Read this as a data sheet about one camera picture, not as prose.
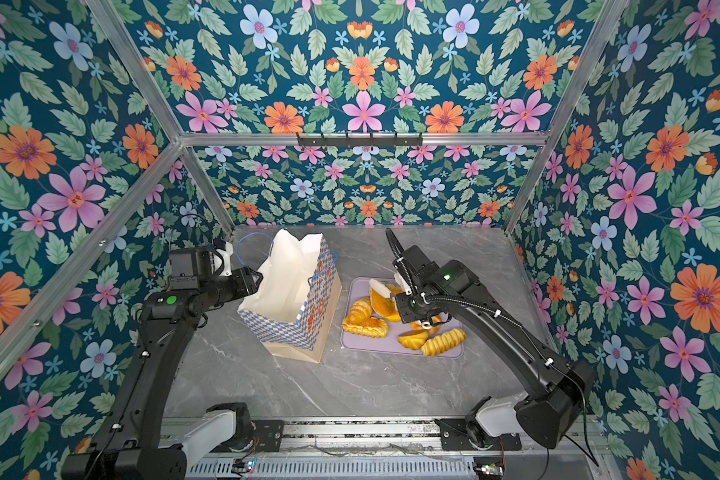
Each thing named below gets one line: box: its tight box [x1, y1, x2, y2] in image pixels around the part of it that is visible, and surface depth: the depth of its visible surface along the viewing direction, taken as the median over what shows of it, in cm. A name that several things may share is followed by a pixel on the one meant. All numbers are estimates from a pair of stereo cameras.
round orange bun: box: [369, 288, 401, 323], surface depth 91 cm
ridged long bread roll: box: [421, 328, 467, 357], surface depth 86 cm
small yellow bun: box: [397, 329, 429, 350], surface depth 86 cm
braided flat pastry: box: [342, 317, 389, 339], surface depth 90 cm
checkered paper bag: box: [236, 229, 343, 363], surface depth 82 cm
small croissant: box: [348, 297, 373, 324], surface depth 91 cm
